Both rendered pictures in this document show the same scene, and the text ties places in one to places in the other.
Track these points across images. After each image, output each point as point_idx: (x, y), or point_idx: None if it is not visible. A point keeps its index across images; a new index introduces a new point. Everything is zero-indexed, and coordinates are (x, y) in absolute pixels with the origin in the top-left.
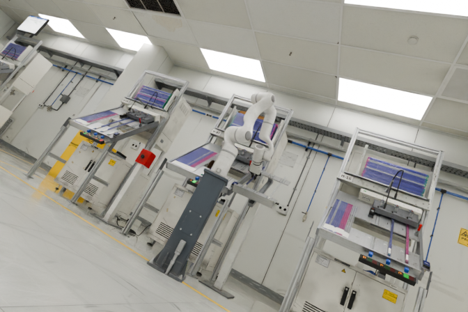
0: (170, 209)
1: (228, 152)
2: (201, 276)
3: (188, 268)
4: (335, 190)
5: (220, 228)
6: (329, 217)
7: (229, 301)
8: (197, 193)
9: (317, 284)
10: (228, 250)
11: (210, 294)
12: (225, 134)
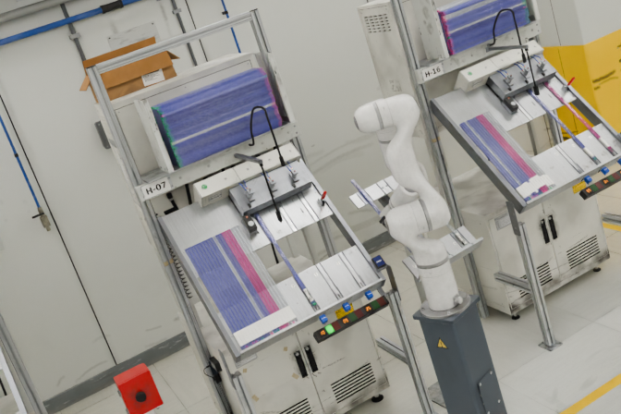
0: (260, 392)
1: (445, 261)
2: (395, 397)
3: (366, 411)
4: (429, 103)
5: (360, 323)
6: (504, 171)
7: (506, 385)
8: (468, 357)
9: (515, 250)
10: None
11: (523, 410)
12: (407, 239)
